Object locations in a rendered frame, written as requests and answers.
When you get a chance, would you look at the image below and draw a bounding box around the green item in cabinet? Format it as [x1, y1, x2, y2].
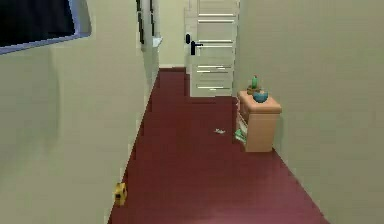
[234, 128, 247, 144]

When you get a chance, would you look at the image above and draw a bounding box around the white panelled room door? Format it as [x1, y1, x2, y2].
[184, 0, 240, 98]

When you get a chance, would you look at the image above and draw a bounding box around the green potted plant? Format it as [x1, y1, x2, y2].
[246, 75, 262, 96]

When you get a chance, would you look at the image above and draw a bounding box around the blue bowl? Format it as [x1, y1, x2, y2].
[252, 89, 269, 104]

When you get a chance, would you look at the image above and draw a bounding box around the orange side cabinet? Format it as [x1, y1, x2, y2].
[235, 90, 283, 153]

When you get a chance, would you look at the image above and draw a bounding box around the narrow dark window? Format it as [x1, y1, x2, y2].
[135, 0, 156, 45]

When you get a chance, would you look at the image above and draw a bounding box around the yellow box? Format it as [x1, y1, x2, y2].
[114, 182, 128, 207]

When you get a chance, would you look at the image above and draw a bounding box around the black door handle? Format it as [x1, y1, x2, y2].
[190, 40, 204, 56]

